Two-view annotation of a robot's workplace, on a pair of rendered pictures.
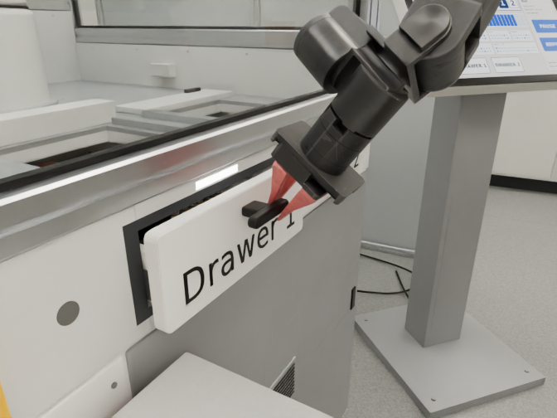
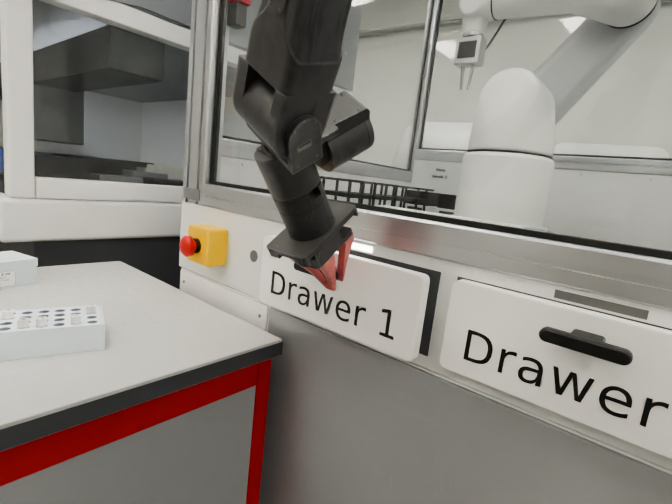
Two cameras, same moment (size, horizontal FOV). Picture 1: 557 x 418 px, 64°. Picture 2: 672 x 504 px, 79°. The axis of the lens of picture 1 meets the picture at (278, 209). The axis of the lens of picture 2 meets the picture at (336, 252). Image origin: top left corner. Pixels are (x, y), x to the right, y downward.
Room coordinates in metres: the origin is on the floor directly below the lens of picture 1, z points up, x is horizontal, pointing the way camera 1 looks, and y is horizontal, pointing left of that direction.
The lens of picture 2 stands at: (0.57, -0.52, 1.03)
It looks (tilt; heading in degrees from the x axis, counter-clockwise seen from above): 10 degrees down; 98
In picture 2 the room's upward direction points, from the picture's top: 7 degrees clockwise
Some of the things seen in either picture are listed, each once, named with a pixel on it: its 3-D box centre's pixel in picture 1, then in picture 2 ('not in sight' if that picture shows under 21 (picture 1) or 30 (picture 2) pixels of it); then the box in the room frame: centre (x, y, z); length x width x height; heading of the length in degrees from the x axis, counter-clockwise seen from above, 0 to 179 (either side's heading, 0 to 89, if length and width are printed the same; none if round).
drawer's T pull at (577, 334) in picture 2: not in sight; (585, 341); (0.76, -0.12, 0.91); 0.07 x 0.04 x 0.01; 150
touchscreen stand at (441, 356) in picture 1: (460, 223); not in sight; (1.30, -0.58, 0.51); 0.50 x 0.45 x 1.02; 19
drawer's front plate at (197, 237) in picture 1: (242, 230); (331, 289); (0.49, 0.04, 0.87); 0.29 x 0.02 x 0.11; 150
